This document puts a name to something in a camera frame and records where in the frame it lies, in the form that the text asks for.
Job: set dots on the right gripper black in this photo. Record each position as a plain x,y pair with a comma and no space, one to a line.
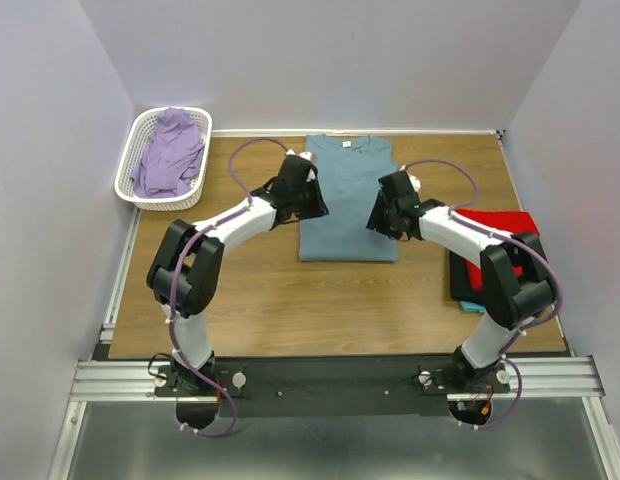
376,220

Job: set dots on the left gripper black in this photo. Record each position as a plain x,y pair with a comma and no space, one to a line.
318,207

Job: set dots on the blue-grey t shirt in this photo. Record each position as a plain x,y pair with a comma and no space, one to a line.
348,173

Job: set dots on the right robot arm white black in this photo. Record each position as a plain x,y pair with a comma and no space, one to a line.
519,288

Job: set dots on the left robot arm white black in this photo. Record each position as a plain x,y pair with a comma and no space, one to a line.
185,272

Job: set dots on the folded black t shirt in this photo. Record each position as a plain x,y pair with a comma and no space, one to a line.
464,280

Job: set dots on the folded red t shirt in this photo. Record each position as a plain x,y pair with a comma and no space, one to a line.
512,221

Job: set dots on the folded teal t shirt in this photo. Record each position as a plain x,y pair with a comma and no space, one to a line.
471,307

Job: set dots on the purple t shirt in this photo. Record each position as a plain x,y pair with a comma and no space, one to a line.
172,157

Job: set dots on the white perforated plastic basket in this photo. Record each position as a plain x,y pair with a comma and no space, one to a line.
136,142

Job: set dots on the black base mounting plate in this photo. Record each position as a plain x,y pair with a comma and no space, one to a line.
234,388

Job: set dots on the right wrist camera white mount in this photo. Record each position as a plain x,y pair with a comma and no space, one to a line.
414,181

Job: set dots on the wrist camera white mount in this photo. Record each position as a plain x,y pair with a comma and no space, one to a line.
414,181
309,156

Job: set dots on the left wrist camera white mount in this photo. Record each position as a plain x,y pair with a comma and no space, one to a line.
309,156

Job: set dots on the aluminium extrusion frame rail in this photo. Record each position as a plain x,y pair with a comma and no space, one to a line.
551,425

